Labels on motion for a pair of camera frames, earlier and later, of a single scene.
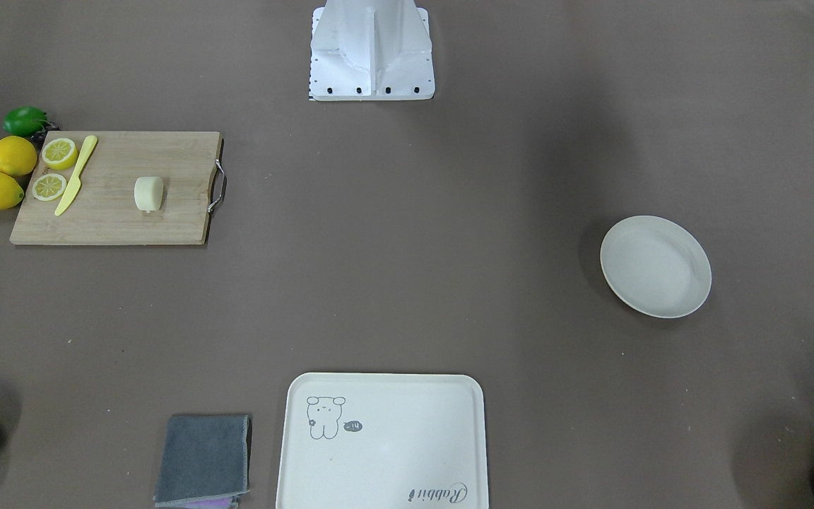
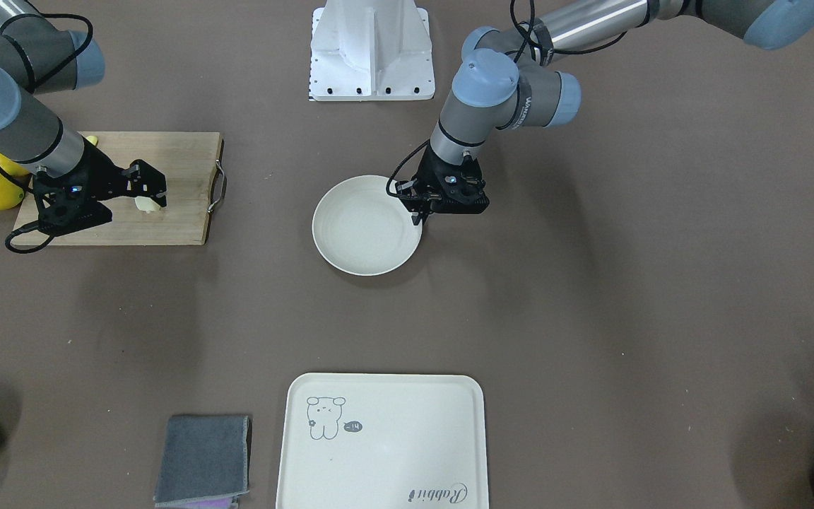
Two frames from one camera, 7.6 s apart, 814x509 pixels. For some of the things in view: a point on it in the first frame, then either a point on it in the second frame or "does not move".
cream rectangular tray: x=373 y=440 does not move
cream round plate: x=656 y=266 -> x=360 y=227
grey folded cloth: x=205 y=460 does not move
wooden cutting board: x=103 y=210 does not move
